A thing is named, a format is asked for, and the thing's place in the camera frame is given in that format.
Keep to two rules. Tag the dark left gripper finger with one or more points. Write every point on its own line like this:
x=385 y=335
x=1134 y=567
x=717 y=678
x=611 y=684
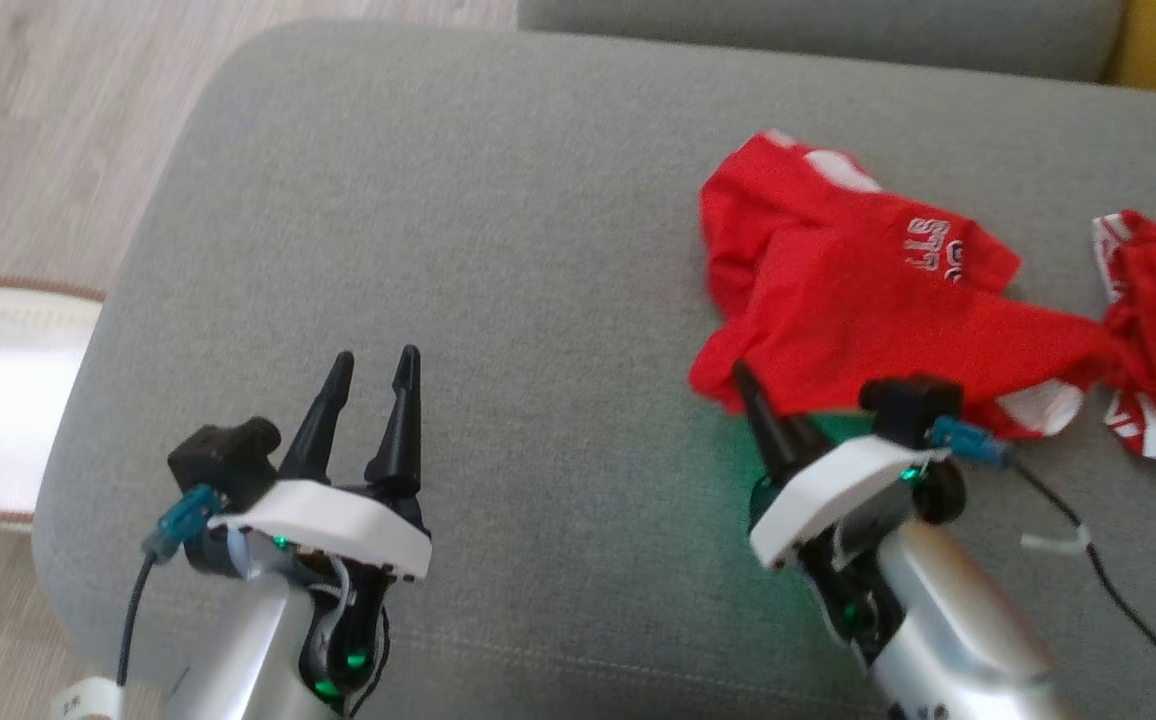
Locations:
x=400 y=430
x=318 y=440

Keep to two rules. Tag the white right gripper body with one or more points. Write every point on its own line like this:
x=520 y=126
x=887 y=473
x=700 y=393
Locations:
x=818 y=490

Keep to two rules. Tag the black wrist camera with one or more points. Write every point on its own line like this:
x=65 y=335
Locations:
x=223 y=460
x=913 y=405

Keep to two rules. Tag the grey sofa back cushion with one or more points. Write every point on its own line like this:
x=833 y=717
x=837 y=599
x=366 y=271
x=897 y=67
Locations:
x=818 y=30

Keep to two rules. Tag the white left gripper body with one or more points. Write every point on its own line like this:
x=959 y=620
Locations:
x=338 y=520

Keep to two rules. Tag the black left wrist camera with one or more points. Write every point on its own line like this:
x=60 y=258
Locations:
x=223 y=460

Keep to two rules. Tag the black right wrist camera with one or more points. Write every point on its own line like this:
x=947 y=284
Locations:
x=913 y=405

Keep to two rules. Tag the red shorts white stripes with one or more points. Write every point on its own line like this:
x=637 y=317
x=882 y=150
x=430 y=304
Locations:
x=858 y=320

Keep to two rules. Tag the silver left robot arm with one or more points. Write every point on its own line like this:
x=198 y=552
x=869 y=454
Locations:
x=248 y=640

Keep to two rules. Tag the grey sofa seat cushion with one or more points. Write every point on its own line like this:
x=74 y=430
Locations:
x=488 y=220

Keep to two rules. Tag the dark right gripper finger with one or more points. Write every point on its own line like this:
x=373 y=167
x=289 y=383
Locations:
x=778 y=440

